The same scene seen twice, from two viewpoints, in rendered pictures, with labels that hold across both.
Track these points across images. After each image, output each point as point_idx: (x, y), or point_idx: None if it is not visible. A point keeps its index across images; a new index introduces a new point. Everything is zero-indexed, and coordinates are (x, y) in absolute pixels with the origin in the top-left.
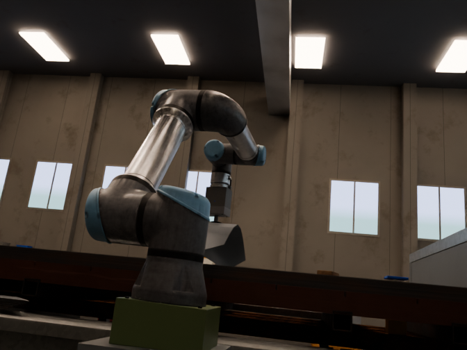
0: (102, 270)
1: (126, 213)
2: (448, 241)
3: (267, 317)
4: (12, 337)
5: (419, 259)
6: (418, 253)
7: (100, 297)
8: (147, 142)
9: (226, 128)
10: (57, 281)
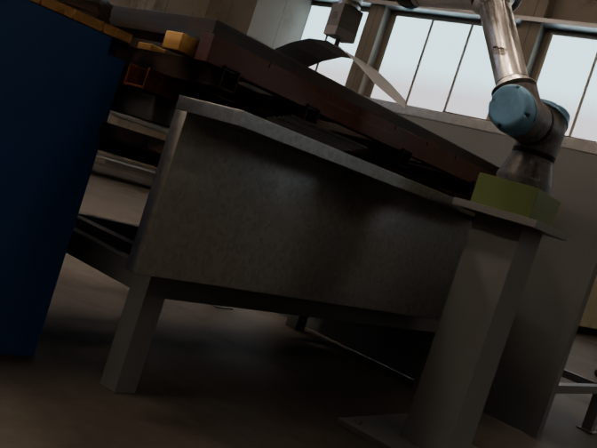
0: (366, 114)
1: (546, 123)
2: (460, 120)
3: None
4: (305, 172)
5: None
6: (378, 102)
7: None
8: (515, 36)
9: None
10: (331, 116)
